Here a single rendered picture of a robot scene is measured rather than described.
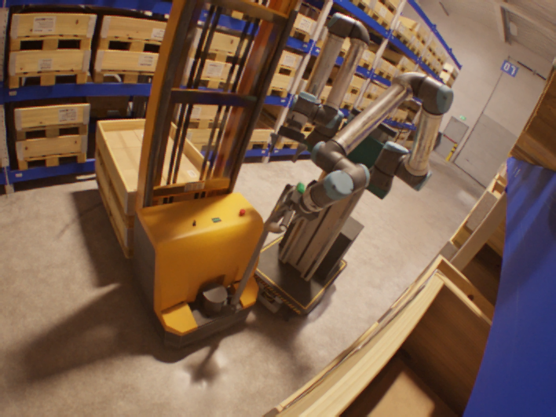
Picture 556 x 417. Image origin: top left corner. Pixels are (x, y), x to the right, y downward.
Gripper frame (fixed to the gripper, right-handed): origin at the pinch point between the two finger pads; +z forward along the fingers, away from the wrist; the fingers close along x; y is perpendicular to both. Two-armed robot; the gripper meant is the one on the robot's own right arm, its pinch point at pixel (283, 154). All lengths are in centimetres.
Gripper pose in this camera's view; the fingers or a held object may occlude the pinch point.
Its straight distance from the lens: 146.6
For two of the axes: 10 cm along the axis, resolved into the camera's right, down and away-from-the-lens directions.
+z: -4.0, 9.1, 1.3
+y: 2.9, -0.1, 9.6
